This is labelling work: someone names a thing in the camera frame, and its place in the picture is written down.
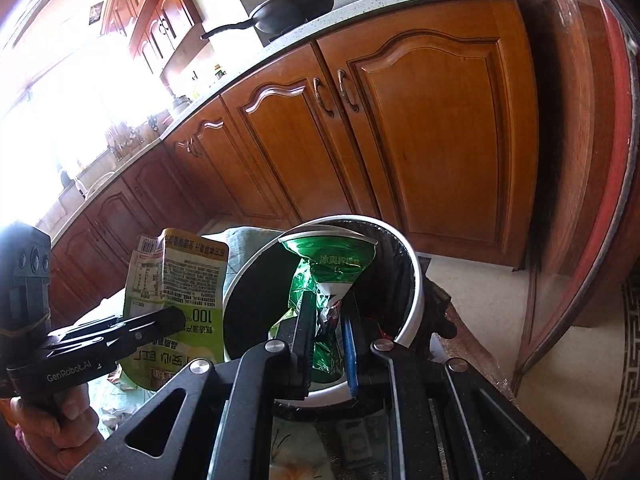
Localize green remote control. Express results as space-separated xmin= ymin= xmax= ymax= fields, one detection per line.
xmin=336 ymin=416 xmax=383 ymax=466

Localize green foil snack bag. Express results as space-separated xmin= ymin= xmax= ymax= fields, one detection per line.
xmin=269 ymin=228 xmax=378 ymax=384

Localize white rimmed trash bin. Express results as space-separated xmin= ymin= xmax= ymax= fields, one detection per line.
xmin=221 ymin=213 xmax=459 ymax=421

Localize wooden upper kitchen cabinets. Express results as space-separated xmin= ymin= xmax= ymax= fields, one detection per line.
xmin=102 ymin=0 xmax=206 ymax=84

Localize person's left hand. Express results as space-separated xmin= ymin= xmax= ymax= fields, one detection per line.
xmin=1 ymin=384 xmax=104 ymax=479

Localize green spout drink pouch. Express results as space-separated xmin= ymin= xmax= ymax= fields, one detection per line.
xmin=122 ymin=228 xmax=229 ymax=391

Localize wooden lower kitchen cabinets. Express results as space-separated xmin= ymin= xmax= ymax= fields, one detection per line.
xmin=50 ymin=0 xmax=538 ymax=326

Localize red-framed glass door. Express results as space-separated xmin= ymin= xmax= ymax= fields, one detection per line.
xmin=513 ymin=0 xmax=639 ymax=382

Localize black wok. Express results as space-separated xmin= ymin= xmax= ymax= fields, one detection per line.
xmin=201 ymin=0 xmax=335 ymax=40

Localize light blue floral tablecloth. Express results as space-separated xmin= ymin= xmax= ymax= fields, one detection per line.
xmin=79 ymin=224 xmax=352 ymax=480

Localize wooden kitchen cabinets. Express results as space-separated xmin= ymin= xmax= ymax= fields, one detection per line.
xmin=102 ymin=0 xmax=206 ymax=84
xmin=50 ymin=0 xmax=538 ymax=326

